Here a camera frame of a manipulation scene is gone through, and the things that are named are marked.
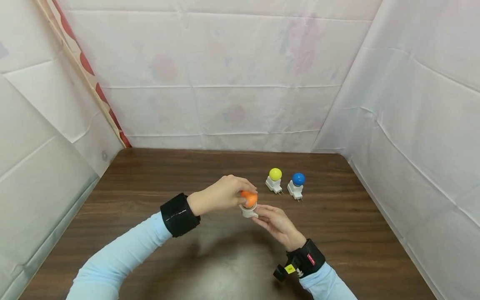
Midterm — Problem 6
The black wrist band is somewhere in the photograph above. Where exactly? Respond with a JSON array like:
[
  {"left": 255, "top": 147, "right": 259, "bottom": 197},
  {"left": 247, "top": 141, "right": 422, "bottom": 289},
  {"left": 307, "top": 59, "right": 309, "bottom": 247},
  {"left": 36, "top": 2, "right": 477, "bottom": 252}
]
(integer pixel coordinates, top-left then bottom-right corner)
[
  {"left": 160, "top": 192, "right": 202, "bottom": 238},
  {"left": 272, "top": 238, "right": 326, "bottom": 283}
]

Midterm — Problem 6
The person's left forearm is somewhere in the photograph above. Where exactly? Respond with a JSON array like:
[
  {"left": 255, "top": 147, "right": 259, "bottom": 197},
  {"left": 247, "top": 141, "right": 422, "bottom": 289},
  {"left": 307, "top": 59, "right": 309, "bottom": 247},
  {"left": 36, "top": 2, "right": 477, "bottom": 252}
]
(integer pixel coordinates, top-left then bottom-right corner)
[{"left": 65, "top": 212, "right": 174, "bottom": 300}]

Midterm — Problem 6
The orange round bulb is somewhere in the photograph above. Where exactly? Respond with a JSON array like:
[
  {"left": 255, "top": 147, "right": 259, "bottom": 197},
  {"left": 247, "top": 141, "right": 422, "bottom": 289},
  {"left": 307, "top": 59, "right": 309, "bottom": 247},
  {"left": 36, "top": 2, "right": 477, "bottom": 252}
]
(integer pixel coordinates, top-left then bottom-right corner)
[{"left": 240, "top": 190, "right": 259, "bottom": 209}]

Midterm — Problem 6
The white plug-in lamp socket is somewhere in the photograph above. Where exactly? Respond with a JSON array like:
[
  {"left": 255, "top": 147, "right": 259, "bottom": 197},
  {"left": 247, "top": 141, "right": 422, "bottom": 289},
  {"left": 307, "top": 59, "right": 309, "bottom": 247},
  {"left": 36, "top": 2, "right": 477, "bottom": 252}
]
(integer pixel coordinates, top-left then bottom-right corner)
[
  {"left": 287, "top": 181, "right": 304, "bottom": 202},
  {"left": 240, "top": 202, "right": 260, "bottom": 219},
  {"left": 265, "top": 177, "right": 284, "bottom": 195}
]

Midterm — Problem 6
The person's right hand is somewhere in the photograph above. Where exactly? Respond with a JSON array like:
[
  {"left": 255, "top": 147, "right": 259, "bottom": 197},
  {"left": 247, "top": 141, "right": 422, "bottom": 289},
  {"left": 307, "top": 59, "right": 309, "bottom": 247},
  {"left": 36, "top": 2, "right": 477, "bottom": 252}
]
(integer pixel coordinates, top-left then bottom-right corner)
[{"left": 251, "top": 205, "right": 308, "bottom": 253}]

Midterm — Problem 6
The person's right forearm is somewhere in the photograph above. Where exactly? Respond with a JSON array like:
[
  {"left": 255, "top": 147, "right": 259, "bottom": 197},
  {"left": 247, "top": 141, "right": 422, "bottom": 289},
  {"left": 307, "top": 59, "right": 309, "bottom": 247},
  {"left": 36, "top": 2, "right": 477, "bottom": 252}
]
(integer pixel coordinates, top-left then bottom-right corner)
[{"left": 299, "top": 262, "right": 358, "bottom": 300}]

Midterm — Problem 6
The person's left hand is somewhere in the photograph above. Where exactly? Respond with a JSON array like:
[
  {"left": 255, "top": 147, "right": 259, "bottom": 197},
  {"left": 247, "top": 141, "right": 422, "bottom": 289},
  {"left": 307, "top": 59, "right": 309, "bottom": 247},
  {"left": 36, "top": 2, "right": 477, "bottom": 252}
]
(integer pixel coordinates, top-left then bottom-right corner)
[{"left": 187, "top": 175, "right": 258, "bottom": 216}]

